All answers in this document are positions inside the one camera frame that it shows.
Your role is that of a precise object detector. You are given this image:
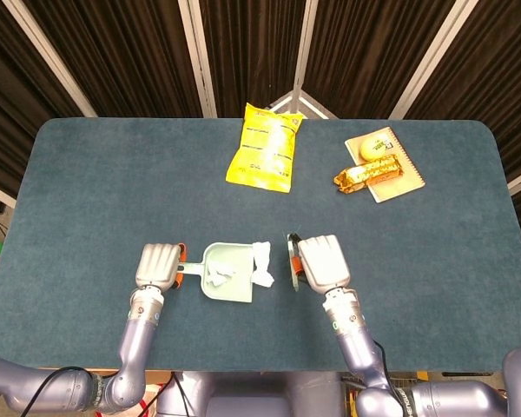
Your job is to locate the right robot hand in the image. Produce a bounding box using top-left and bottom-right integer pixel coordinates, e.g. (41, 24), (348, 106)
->
(290, 234), (352, 295)

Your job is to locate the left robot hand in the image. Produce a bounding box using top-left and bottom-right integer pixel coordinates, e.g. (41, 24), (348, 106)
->
(134, 242), (188, 292)

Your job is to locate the pale green hand brush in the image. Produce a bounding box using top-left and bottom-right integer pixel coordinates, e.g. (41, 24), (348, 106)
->
(286, 232), (305, 292)

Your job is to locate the white tissue piece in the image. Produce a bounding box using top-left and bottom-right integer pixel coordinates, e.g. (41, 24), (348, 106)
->
(250, 240), (275, 288)
(206, 261), (236, 288)

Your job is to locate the pale green plastic dustpan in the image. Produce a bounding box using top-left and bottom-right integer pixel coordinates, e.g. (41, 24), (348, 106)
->
(180, 242), (261, 304)

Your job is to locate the blue felt table cover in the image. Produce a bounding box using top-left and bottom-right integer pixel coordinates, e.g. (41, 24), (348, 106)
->
(0, 117), (521, 374)

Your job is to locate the golden biscuit pack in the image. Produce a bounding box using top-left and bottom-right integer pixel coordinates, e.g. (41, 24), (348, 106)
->
(333, 155), (405, 195)

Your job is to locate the beige spiral notebook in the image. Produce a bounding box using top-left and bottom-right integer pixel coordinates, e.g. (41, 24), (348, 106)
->
(344, 126), (426, 204)

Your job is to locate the brown cardboard box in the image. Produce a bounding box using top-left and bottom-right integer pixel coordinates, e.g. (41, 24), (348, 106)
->
(143, 370), (173, 387)

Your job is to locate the yellow snack bag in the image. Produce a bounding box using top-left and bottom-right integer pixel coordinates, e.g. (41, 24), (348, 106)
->
(224, 102), (304, 195)

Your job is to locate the red and white bag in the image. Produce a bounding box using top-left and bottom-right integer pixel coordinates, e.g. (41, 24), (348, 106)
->
(136, 381), (166, 417)

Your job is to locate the grey robot torso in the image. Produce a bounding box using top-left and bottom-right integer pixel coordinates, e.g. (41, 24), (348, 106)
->
(155, 371), (344, 417)

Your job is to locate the white partition base foot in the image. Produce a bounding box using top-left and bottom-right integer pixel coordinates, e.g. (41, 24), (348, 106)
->
(267, 89), (340, 121)

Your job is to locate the dark curtain partition screen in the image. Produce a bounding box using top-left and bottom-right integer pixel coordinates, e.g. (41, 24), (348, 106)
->
(190, 0), (313, 119)
(23, 0), (209, 119)
(0, 0), (96, 205)
(299, 0), (465, 121)
(399, 0), (521, 244)

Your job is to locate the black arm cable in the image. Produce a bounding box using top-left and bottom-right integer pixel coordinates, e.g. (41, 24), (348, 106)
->
(372, 340), (394, 392)

